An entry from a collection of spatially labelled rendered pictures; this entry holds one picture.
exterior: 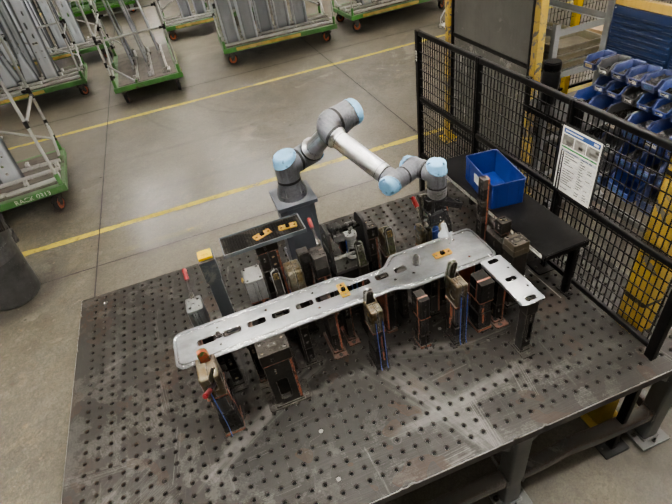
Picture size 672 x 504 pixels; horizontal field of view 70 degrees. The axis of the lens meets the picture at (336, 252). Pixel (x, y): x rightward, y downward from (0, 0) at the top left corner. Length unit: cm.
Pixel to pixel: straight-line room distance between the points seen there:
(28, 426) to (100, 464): 142
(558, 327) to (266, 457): 132
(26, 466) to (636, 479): 316
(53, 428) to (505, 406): 260
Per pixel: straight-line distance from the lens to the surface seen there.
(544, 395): 206
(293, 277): 201
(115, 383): 245
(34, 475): 335
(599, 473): 276
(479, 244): 218
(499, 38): 413
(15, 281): 443
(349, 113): 204
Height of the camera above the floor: 238
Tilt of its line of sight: 39 degrees down
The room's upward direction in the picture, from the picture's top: 10 degrees counter-clockwise
